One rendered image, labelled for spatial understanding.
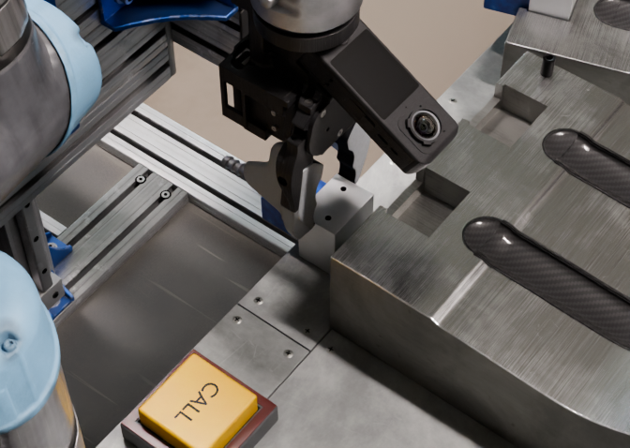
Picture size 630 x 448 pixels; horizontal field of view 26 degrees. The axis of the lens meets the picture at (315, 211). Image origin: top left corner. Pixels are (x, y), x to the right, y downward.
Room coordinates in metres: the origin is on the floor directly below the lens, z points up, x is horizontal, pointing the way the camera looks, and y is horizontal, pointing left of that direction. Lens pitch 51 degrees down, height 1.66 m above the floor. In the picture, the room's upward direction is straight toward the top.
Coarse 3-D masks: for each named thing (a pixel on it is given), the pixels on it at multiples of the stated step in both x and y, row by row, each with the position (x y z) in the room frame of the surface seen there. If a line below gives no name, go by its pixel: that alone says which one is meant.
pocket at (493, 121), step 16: (496, 96) 0.74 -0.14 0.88; (512, 96) 0.74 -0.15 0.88; (480, 112) 0.73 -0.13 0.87; (496, 112) 0.74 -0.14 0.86; (512, 112) 0.74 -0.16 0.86; (528, 112) 0.73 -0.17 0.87; (480, 128) 0.72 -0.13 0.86; (496, 128) 0.72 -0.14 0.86; (512, 128) 0.72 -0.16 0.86; (512, 144) 0.71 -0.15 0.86
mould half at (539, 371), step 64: (576, 128) 0.70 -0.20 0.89; (512, 192) 0.63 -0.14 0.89; (576, 192) 0.64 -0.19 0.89; (384, 256) 0.58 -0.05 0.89; (448, 256) 0.58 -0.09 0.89; (576, 256) 0.58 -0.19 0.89; (384, 320) 0.55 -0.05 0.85; (448, 320) 0.52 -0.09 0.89; (512, 320) 0.53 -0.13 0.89; (576, 320) 0.53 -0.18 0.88; (448, 384) 0.51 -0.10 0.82; (512, 384) 0.48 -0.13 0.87; (576, 384) 0.48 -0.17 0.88
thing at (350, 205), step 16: (224, 160) 0.72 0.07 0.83; (336, 176) 0.68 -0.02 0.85; (320, 192) 0.66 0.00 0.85; (336, 192) 0.66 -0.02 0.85; (352, 192) 0.66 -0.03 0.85; (368, 192) 0.66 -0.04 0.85; (272, 208) 0.66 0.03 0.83; (320, 208) 0.65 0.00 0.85; (336, 208) 0.65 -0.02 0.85; (352, 208) 0.65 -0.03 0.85; (368, 208) 0.66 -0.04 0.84; (320, 224) 0.63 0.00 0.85; (336, 224) 0.63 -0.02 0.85; (352, 224) 0.64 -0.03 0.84; (304, 240) 0.64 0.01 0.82; (320, 240) 0.63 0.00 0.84; (336, 240) 0.62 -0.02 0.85; (304, 256) 0.64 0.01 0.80; (320, 256) 0.63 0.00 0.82
